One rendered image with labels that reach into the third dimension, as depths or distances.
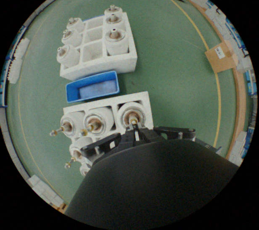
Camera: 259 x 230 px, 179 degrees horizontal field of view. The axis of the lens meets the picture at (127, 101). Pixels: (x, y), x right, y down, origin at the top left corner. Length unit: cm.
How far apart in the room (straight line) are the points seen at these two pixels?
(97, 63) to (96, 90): 21
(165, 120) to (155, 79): 27
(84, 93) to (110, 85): 18
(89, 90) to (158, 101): 43
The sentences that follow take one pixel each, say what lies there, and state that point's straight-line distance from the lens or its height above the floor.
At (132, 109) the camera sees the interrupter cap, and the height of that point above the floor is 25.
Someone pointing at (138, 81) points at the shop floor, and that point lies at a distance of 51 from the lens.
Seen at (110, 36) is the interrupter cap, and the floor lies 25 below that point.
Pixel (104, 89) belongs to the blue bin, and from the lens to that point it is 51.
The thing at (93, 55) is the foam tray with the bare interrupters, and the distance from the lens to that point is 54.
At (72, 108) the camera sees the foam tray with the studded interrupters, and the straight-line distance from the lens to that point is 39.
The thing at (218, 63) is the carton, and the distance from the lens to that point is 100.
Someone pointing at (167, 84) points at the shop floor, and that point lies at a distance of 56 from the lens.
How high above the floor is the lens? 49
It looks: 90 degrees down
